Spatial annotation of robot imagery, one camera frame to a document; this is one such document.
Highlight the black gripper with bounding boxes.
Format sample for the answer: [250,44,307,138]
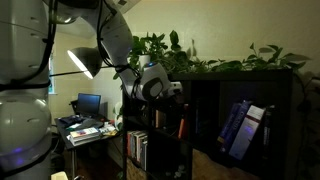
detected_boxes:
[169,94,188,116]

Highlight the orange book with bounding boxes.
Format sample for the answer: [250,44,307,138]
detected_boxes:
[177,103,190,140]

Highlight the tan upright book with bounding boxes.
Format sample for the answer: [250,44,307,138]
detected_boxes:
[155,109,167,129]

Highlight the blue book with yellow label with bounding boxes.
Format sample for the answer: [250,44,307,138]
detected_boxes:
[217,102,242,144]

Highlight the white spine book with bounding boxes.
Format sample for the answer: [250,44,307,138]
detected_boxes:
[132,131,139,162]

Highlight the red spine book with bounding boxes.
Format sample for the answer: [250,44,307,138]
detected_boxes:
[126,130,132,157]

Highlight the dark blue thick book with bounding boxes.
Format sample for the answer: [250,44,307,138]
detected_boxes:
[221,99,253,154]

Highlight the white and purple book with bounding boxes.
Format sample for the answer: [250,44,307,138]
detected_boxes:
[228,104,267,161]

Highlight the black thin book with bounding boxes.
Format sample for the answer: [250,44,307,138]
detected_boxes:
[261,104,276,158]

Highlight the colourful cover book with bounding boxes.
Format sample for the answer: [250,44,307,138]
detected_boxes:
[69,127,101,139]

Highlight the white thick book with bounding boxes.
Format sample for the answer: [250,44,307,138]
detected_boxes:
[68,133,102,147]

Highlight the black cube bookshelf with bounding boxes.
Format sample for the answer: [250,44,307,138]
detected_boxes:
[121,68,294,180]

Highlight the white plant pot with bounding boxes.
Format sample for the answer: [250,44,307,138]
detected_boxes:
[138,54,152,72]

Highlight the green pothos plant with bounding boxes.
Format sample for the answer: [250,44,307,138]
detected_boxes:
[112,29,320,171]

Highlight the woven storage basket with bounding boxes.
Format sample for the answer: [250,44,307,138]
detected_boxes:
[192,148,264,180]
[125,158,148,180]

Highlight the colourful packets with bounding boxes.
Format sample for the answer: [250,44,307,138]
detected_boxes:
[99,122,118,137]

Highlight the black desk object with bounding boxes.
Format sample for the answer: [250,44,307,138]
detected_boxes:
[79,118,105,130]

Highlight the open black laptop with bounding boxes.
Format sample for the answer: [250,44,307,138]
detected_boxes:
[77,92,102,118]

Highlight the grey desk lamp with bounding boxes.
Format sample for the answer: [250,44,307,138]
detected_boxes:
[49,46,118,80]

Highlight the blue cloth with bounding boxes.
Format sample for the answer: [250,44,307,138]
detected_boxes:
[59,114,86,127]

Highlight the dark desk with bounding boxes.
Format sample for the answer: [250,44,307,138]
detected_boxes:
[54,114,123,180]

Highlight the window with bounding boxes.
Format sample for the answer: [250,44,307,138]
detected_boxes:
[48,56,56,95]

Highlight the cream box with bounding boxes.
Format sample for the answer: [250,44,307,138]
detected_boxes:
[50,171,70,180]

